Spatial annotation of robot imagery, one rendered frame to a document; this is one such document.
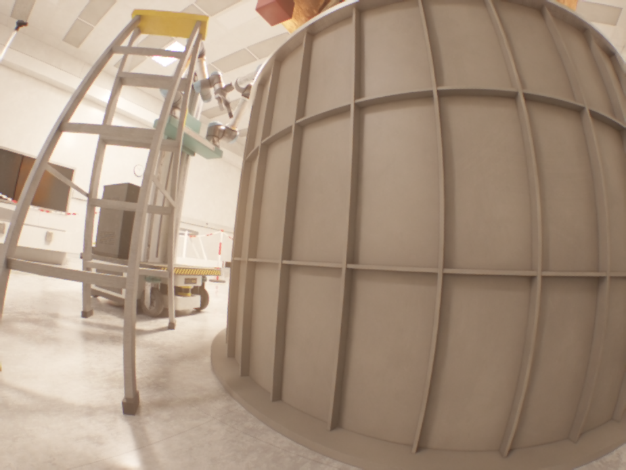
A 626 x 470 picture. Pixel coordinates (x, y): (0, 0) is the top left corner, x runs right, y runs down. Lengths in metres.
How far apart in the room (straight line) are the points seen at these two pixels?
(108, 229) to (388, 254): 1.95
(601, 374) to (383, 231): 0.63
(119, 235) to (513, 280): 2.07
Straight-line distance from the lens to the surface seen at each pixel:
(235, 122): 2.48
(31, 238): 4.93
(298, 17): 1.82
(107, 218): 2.27
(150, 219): 2.08
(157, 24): 1.66
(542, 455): 0.73
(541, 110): 0.74
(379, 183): 0.63
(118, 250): 2.11
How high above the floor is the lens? 0.39
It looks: 6 degrees up
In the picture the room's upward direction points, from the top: 4 degrees clockwise
